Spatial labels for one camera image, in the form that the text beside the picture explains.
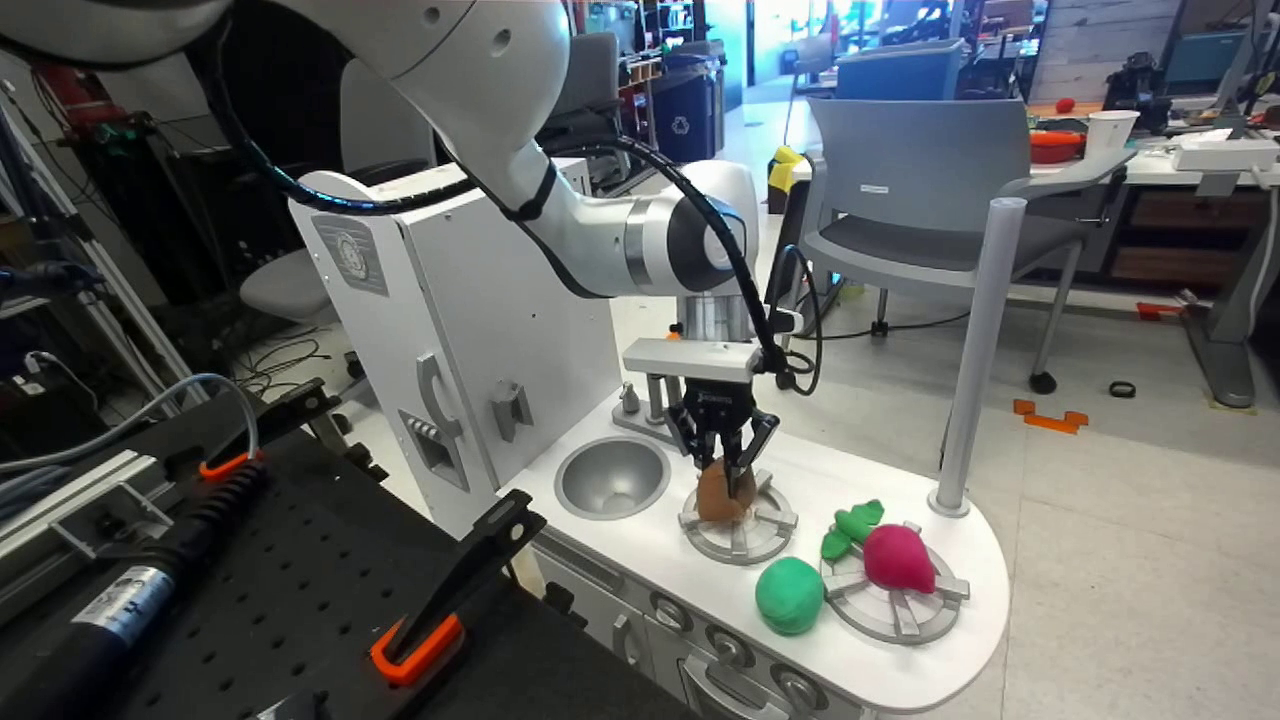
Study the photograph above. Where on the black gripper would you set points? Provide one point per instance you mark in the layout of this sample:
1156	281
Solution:
723	404

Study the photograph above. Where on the grey chair with armrests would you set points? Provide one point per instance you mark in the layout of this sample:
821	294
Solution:
921	162

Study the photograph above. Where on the yellow small object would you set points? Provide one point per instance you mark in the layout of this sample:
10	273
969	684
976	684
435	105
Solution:
784	169

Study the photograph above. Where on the silver aluminium extrusion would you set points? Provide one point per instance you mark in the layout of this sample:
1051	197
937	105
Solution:
67	495

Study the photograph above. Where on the white toy kitchen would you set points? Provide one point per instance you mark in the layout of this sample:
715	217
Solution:
466	294

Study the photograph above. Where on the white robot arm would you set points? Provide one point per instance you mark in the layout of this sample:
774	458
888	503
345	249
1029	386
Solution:
507	65

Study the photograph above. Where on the white desk grey leg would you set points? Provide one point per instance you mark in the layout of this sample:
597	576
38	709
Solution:
1221	165

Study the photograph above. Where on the grey flexible tube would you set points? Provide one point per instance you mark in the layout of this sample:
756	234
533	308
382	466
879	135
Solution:
160	392

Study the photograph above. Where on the silver toy sink bowl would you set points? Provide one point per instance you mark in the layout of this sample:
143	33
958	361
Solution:
609	477

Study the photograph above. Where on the white paper cup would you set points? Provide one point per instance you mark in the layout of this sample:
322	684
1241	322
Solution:
1114	135

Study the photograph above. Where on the green toy ball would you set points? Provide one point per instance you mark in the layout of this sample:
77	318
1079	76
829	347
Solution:
791	598

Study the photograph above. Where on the black perforated work table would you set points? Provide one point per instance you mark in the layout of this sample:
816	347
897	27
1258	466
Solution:
294	584

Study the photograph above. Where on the dark grey chair back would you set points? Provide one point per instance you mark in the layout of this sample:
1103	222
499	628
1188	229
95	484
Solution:
905	68

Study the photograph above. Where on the grey toy faucet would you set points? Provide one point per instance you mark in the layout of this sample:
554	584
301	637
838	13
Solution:
659	403

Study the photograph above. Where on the grey kitchen support pole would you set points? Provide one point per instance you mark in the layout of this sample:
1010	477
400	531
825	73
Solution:
976	347

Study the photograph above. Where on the grey round burner grate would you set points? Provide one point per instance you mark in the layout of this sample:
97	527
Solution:
894	614
743	542

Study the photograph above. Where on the pink radish toy green leaves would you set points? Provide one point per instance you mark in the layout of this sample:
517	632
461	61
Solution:
902	556

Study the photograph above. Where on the grey toy stove knob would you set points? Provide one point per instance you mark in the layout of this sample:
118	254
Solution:
803	688
731	644
671	614

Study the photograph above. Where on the black ribbed cylinder tool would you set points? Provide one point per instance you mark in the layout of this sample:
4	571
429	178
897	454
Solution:
132	602

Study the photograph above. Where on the brown toy potato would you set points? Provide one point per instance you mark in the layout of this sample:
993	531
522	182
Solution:
723	497

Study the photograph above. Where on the grey wrist camera block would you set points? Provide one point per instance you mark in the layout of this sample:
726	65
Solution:
687	361

